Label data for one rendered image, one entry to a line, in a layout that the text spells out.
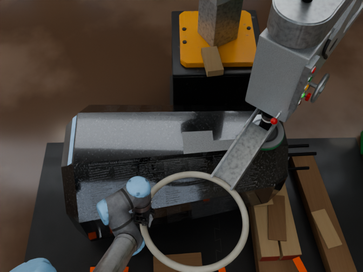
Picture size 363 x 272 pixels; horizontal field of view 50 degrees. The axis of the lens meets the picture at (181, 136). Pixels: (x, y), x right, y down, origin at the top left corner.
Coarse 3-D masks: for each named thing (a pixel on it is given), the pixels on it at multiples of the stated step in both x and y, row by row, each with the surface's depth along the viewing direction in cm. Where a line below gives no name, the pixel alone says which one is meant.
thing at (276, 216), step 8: (272, 200) 251; (280, 200) 251; (272, 208) 248; (280, 208) 248; (272, 216) 246; (280, 216) 246; (272, 224) 243; (280, 224) 243; (272, 232) 240; (280, 232) 240; (280, 240) 238
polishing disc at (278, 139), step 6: (258, 114) 214; (258, 120) 212; (276, 126) 210; (282, 126) 210; (276, 132) 208; (282, 132) 208; (270, 138) 206; (276, 138) 206; (282, 138) 206; (264, 144) 204; (270, 144) 204; (276, 144) 204
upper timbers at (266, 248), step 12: (288, 204) 251; (252, 216) 256; (264, 216) 247; (288, 216) 247; (264, 228) 243; (288, 228) 243; (264, 240) 239; (288, 240) 239; (264, 252) 235; (276, 252) 235; (288, 252) 235; (300, 252) 235
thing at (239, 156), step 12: (252, 120) 194; (240, 132) 190; (252, 132) 193; (264, 132) 192; (240, 144) 192; (252, 144) 191; (228, 156) 191; (240, 156) 190; (252, 156) 185; (216, 168) 185; (228, 168) 189; (240, 168) 188; (228, 180) 187
